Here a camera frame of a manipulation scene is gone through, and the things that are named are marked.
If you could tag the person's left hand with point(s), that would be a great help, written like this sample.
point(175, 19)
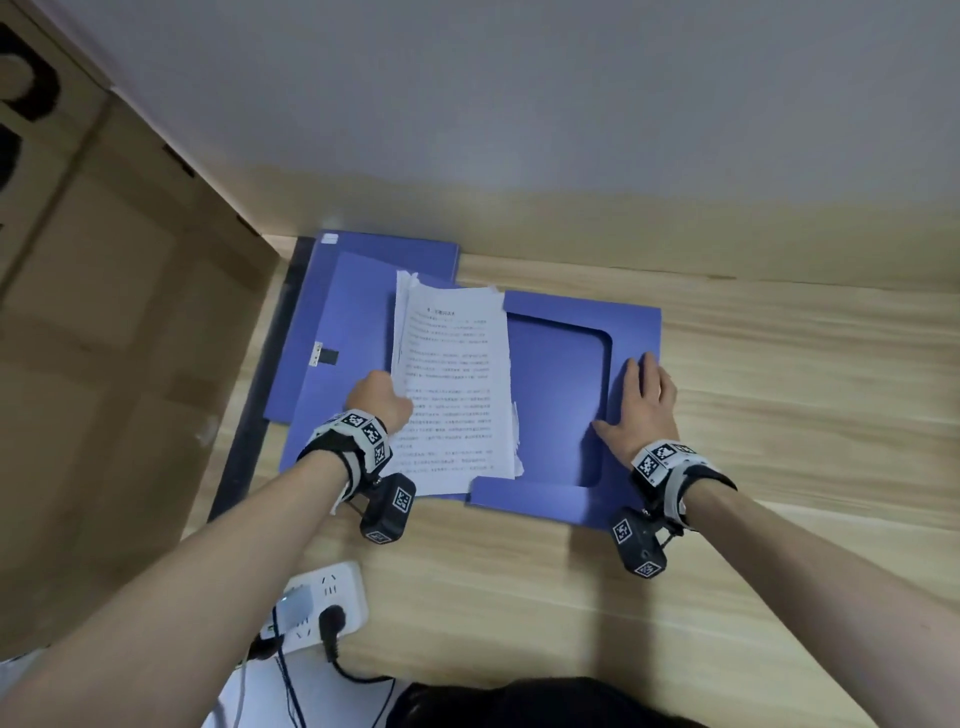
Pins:
point(373, 401)

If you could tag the person's right hand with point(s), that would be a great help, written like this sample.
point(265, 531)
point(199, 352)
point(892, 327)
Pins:
point(645, 412)

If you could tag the person's right thumb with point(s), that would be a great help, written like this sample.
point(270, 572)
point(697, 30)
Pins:
point(606, 433)

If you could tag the person's left thumb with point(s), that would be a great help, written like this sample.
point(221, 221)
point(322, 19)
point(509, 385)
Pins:
point(400, 414)

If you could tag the blue file box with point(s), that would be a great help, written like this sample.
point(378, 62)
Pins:
point(559, 375)
point(382, 247)

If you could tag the stack of printed white papers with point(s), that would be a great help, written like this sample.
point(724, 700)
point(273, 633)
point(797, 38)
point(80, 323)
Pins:
point(454, 360)

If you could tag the person's left forearm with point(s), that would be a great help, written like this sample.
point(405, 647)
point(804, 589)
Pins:
point(172, 600)

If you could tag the person's right forearm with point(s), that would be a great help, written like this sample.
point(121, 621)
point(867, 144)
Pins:
point(817, 592)

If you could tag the closed blue file box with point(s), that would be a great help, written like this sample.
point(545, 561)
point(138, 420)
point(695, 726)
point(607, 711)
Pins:
point(382, 247)

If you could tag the white power strip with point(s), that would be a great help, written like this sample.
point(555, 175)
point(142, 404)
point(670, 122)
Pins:
point(341, 589)

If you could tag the white plug adapter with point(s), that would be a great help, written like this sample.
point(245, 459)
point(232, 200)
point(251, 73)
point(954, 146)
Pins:
point(297, 604)

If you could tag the black power plug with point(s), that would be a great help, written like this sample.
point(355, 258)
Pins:
point(333, 626)

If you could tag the person's black clothing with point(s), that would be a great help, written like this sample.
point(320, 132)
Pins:
point(540, 705)

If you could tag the large brown cardboard box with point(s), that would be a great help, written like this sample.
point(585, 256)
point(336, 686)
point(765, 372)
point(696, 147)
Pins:
point(112, 337)

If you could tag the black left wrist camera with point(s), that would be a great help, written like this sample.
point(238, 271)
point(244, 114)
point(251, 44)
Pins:
point(388, 510)

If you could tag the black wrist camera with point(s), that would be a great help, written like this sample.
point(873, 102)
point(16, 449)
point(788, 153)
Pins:
point(388, 510)
point(637, 541)

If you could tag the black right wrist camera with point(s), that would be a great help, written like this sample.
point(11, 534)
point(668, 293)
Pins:
point(637, 541)

